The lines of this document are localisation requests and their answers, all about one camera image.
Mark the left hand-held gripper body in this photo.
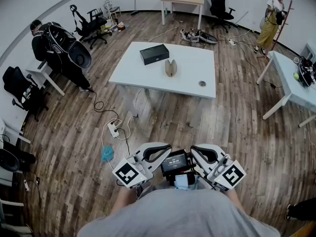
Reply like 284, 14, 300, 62
112, 152, 154, 190

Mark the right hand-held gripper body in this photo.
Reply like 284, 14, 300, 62
206, 154, 247, 192

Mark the person's right forearm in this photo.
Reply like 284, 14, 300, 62
226, 189, 247, 213

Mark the person's left forearm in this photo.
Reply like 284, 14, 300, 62
110, 187, 139, 217

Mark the black chest-mounted screen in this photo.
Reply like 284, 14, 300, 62
160, 150, 190, 181

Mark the light blue chest device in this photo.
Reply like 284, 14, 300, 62
174, 173, 197, 191

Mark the blue cloth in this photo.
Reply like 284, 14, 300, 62
101, 146, 115, 162

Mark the person's grey shirt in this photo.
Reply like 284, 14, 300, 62
78, 183, 281, 237

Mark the black rectangular box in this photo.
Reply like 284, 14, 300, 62
139, 43, 170, 66

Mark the wooden board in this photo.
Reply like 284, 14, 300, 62
287, 220, 316, 237

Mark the white side table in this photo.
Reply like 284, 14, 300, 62
25, 60, 66, 96
256, 50, 316, 128

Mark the black gear bundle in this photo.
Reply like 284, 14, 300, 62
293, 56, 316, 87

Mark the reddish wooden coat rack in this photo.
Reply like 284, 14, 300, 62
256, 0, 295, 59

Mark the broom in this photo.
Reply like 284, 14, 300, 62
130, 0, 140, 16

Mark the black office chair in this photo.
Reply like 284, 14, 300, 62
2, 66, 49, 122
208, 0, 237, 34
70, 5, 113, 50

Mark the black harness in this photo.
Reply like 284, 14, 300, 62
70, 5, 86, 36

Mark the black floor cable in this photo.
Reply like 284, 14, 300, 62
90, 89, 131, 158

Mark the grey backpack shell with cables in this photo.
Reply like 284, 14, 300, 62
179, 28, 219, 44

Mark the white floor cable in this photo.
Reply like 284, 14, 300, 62
147, 18, 180, 43

